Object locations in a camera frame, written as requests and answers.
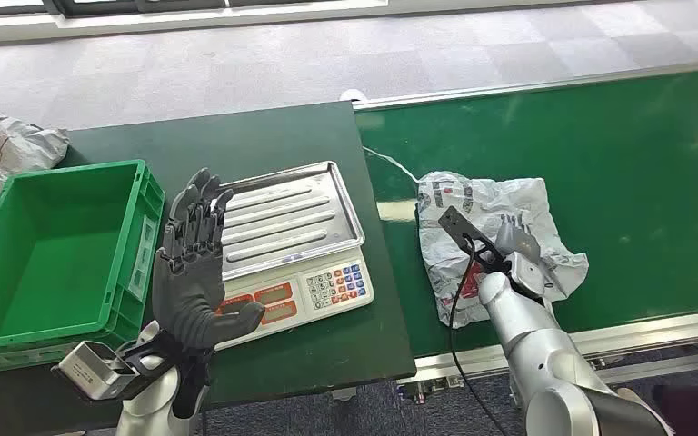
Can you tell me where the grey crumpled package red print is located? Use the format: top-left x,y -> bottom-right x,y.
0,108 -> 71,206

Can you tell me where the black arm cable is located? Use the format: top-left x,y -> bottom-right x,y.
447,237 -> 498,436

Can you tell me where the black left wrist camera bracket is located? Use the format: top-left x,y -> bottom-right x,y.
121,327 -> 216,421

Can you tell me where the black right wrist camera bracket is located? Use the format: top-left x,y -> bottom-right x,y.
437,206 -> 508,284

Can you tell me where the white electronic scale body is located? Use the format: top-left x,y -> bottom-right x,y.
213,245 -> 376,353

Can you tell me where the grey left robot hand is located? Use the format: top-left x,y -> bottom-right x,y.
151,167 -> 267,352

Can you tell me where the grey plastic mail package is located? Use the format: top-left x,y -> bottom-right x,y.
416,171 -> 590,331

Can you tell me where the steel scale tray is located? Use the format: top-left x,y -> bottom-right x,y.
219,160 -> 367,282

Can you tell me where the green plastic crate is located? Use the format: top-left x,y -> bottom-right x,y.
0,159 -> 166,374

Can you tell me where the green conveyor belt machine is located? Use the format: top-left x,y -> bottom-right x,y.
352,60 -> 698,386

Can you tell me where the dark window frame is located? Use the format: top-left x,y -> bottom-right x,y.
0,0 -> 386,19

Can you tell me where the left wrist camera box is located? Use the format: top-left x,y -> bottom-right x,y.
52,340 -> 139,403

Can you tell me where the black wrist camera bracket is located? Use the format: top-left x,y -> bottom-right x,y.
437,206 -> 508,284
121,327 -> 216,421

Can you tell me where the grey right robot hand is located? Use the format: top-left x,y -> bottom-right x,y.
493,212 -> 558,302

